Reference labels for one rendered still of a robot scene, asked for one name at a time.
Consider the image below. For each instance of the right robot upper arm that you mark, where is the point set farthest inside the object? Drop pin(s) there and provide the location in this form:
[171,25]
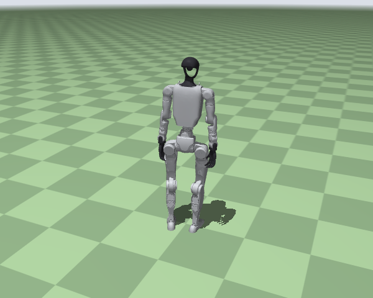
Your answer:
[208,95]

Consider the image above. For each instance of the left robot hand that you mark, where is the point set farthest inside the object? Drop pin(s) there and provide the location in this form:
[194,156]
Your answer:
[161,145]

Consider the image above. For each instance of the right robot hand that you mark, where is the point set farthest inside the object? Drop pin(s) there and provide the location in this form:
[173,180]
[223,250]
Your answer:
[212,156]

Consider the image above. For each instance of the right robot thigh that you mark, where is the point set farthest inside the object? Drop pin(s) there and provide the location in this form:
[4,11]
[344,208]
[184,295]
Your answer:
[201,152]

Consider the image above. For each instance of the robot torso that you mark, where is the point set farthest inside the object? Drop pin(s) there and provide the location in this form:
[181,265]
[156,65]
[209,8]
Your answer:
[187,109]

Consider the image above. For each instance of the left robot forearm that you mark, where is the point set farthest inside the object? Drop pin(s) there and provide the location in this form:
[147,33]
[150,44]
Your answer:
[163,127]

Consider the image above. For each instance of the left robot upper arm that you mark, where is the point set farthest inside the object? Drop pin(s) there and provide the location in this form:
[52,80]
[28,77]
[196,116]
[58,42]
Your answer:
[167,101]

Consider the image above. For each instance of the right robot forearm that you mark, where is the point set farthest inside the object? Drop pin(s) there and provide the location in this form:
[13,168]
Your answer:
[212,133]

